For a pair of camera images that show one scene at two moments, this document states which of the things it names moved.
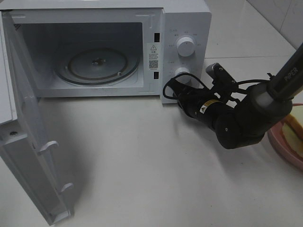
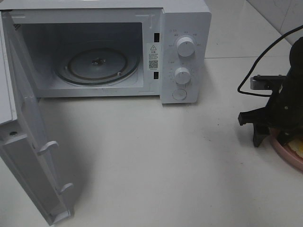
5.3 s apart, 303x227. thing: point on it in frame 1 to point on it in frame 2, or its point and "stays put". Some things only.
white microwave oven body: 111,48 stays put
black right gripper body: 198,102 to 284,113
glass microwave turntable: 97,65 stays put
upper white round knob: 185,46 stays put
